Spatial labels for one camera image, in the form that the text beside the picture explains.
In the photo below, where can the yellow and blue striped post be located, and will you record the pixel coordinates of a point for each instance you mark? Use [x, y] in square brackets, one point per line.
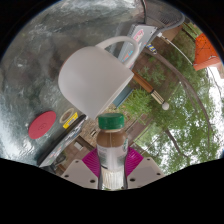
[151, 48]

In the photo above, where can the grey wicker chair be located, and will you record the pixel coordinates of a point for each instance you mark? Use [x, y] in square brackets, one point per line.
[163, 13]

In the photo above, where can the black laptop with stickers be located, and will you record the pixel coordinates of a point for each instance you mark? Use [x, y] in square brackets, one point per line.
[61, 145]

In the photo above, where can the grey laptop with stickers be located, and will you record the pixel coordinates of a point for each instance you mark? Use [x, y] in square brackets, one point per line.
[136, 43]

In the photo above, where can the globe-topped lamp post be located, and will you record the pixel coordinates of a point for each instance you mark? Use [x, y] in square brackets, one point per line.
[146, 85]

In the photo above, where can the flat round red coaster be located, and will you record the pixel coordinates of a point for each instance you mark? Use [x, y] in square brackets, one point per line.
[42, 125]

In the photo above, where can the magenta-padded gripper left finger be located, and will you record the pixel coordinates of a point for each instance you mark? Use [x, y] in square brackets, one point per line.
[80, 175]

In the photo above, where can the yellow card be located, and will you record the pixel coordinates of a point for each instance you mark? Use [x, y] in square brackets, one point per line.
[71, 121]

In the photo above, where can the white ceramic mug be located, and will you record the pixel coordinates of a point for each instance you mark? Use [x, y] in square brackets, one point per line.
[90, 80]

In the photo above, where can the small tape roll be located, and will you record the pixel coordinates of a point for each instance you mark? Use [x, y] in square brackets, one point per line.
[62, 116]

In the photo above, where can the green-capped brown drink bottle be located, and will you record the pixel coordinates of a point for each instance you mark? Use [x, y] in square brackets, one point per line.
[112, 150]

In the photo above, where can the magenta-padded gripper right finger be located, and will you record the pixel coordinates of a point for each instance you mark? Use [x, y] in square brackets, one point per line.
[144, 171]

